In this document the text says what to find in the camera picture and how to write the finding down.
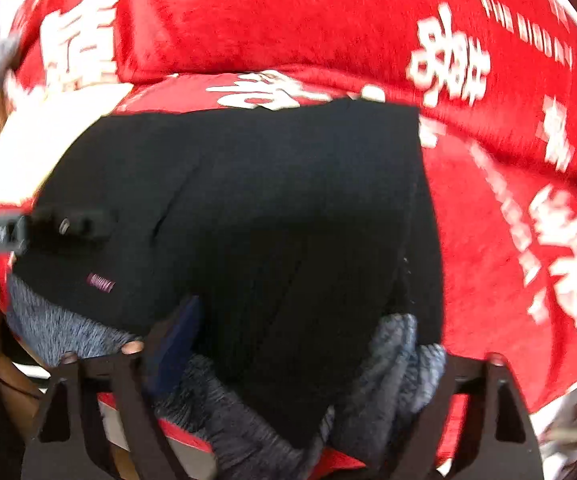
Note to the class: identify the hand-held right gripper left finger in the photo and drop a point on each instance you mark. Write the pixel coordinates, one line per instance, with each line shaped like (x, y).
(174, 345)

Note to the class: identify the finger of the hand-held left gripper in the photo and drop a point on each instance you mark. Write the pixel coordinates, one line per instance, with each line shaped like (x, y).
(76, 225)

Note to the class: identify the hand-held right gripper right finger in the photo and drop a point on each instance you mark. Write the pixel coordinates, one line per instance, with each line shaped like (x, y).
(493, 377)

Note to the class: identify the black pants with grey lining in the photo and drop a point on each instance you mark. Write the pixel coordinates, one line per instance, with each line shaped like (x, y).
(248, 220)

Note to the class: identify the red printed blanket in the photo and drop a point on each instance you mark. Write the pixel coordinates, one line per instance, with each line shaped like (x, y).
(493, 200)

